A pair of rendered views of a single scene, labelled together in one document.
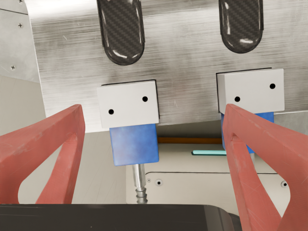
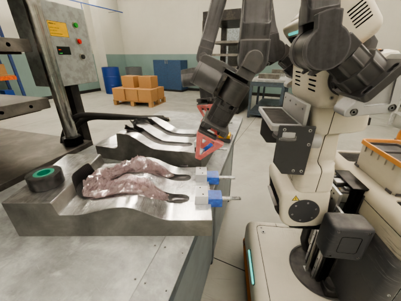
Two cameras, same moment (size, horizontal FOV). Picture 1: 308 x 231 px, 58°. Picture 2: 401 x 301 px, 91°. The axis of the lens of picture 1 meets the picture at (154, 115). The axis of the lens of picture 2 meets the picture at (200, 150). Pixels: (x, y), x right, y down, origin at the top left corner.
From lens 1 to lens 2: 0.49 m
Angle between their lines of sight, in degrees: 66
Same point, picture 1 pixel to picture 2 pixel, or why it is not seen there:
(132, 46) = (183, 197)
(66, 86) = (193, 212)
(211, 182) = (271, 269)
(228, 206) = (284, 260)
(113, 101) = (199, 193)
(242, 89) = (200, 172)
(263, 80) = (198, 169)
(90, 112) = (203, 208)
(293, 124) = not seen: hidden behind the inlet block
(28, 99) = not seen: outside the picture
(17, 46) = (173, 249)
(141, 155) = (218, 193)
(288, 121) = not seen: hidden behind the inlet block
